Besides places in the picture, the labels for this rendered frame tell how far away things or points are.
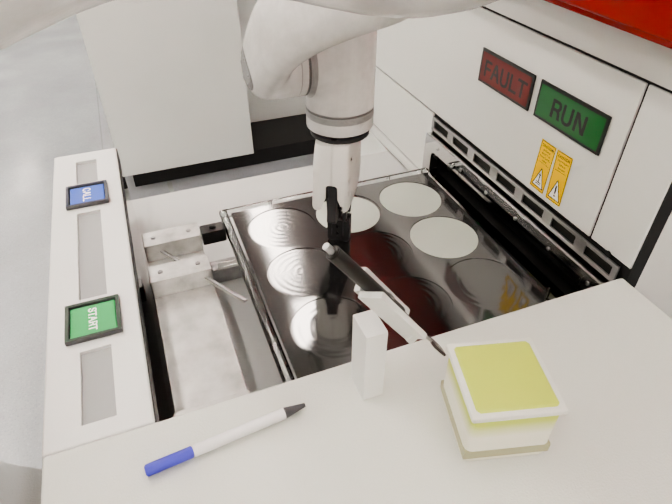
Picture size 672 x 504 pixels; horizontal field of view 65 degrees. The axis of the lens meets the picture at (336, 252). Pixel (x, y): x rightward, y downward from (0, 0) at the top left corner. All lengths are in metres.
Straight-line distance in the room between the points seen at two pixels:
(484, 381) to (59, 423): 0.37
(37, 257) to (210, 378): 1.88
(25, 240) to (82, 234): 1.83
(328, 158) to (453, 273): 0.23
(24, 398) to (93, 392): 1.38
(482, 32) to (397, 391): 0.54
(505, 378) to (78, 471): 0.35
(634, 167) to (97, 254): 0.63
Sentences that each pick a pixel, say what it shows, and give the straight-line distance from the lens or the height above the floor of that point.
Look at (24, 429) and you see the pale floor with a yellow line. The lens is 1.87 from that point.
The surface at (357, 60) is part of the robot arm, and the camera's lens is 0.62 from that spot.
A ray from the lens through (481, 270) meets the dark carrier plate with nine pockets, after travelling 0.75.
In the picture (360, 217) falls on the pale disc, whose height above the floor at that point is 0.90.
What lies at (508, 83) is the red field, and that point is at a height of 1.10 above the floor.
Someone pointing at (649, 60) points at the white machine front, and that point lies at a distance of 0.64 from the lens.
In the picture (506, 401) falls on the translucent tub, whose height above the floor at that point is 1.03.
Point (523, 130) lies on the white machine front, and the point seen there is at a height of 1.05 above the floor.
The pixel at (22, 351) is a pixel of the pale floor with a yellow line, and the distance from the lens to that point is 2.09.
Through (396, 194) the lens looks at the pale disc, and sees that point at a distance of 0.88.
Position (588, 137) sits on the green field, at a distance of 0.70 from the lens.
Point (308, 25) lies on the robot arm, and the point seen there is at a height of 1.23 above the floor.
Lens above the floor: 1.38
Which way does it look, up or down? 39 degrees down
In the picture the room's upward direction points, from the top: straight up
